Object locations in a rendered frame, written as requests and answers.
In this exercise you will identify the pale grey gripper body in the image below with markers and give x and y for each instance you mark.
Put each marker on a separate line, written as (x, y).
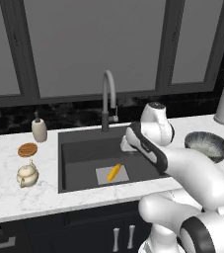
(127, 145)

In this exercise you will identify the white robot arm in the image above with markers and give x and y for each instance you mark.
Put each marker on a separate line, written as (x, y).
(195, 174)

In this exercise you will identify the yellow corn cob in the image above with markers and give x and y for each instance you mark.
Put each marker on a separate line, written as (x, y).
(114, 172)

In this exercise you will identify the dark grey sink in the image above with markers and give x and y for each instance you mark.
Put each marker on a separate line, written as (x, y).
(80, 154)

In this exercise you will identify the dark speckled bowl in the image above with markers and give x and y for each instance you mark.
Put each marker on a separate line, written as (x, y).
(207, 145)

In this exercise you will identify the dark cupboard door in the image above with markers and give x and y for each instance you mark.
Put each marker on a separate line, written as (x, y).
(139, 232)
(84, 235)

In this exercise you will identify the grey curved tap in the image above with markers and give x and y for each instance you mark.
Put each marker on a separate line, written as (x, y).
(107, 99)

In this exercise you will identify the beige soap dispenser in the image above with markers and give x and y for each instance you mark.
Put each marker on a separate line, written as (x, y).
(39, 130)

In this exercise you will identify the brown round waffle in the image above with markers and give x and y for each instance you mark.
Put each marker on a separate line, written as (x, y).
(27, 150)

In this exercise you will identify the dark framed window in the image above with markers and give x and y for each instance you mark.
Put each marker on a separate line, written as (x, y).
(93, 46)

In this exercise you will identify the cream teapot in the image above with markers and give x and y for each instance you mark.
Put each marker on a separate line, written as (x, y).
(27, 175)

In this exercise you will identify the dark dishwasher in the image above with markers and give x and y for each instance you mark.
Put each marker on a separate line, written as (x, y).
(5, 235)

